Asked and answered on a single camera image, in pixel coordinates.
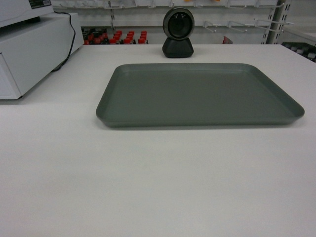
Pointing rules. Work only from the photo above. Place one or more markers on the white cash register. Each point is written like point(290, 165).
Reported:
point(34, 41)

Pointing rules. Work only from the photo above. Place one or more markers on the white checkout table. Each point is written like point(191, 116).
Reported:
point(63, 173)

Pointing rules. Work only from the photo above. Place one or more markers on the grey rectangular serving tray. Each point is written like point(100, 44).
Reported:
point(194, 94)

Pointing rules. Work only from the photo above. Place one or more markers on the round black barcode scanner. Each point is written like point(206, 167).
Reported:
point(178, 25)

